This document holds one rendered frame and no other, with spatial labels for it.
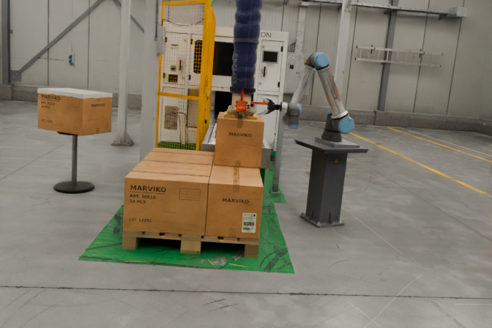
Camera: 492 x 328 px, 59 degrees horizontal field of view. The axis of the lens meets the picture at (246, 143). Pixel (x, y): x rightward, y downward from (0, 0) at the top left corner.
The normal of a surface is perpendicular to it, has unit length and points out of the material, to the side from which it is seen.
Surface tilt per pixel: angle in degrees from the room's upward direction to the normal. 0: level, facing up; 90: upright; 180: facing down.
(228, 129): 90
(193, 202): 90
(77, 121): 90
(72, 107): 90
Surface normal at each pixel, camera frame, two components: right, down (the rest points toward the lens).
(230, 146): 0.03, 0.17
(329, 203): 0.43, 0.18
